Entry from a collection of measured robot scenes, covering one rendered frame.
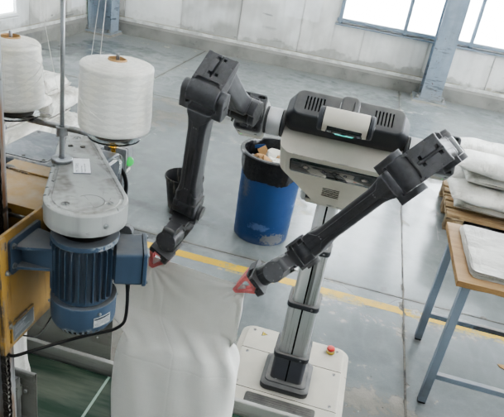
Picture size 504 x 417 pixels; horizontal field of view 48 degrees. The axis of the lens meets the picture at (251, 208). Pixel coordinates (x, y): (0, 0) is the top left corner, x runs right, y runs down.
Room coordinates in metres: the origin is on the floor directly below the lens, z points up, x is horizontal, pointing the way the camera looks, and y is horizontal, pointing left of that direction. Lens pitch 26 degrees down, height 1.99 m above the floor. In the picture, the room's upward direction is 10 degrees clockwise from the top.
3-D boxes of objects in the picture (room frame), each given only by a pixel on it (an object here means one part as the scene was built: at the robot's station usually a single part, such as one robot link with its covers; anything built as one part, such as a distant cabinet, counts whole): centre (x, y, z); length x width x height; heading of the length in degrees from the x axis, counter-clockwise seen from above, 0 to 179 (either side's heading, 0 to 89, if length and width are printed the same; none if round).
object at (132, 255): (1.12, 0.26, 1.25); 0.10 x 0.08 x 0.12; 16
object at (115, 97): (1.23, 0.34, 1.61); 0.17 x 0.17 x 0.17
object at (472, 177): (4.62, -1.92, 0.44); 0.66 x 0.43 x 0.13; 171
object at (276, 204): (3.67, -0.09, 0.32); 0.51 x 0.48 x 0.65; 171
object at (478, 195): (4.36, -1.91, 0.33); 0.66 x 0.43 x 0.13; 81
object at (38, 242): (1.06, 0.45, 1.27); 0.12 x 0.09 x 0.09; 171
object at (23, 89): (1.27, 0.60, 1.61); 0.15 x 0.14 x 0.17; 81
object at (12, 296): (1.15, 0.59, 1.18); 0.34 x 0.25 x 0.31; 171
